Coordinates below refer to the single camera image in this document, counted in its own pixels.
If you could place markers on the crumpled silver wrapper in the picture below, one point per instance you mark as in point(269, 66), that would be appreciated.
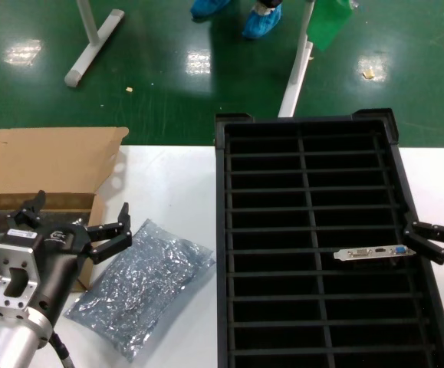
point(354, 4)

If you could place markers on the white table leg with foot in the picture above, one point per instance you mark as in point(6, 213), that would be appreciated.
point(91, 50)
point(294, 80)

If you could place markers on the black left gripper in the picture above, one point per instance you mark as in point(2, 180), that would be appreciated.
point(58, 245)

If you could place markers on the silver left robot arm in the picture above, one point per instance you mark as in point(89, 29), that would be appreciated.
point(7, 341)

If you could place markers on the silver left wrist bracket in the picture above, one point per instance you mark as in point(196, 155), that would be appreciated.
point(14, 255)

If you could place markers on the grey antistatic bag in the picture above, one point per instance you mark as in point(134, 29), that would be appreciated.
point(141, 283)

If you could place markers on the green tablecloth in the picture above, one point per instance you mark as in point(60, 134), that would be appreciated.
point(329, 23)

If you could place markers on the graphics card with metal bracket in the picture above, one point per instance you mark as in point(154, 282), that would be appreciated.
point(359, 253)

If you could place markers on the black slotted container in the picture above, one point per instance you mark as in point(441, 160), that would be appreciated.
point(221, 191)

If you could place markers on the brown cardboard box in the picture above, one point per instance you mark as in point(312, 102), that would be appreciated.
point(53, 165)

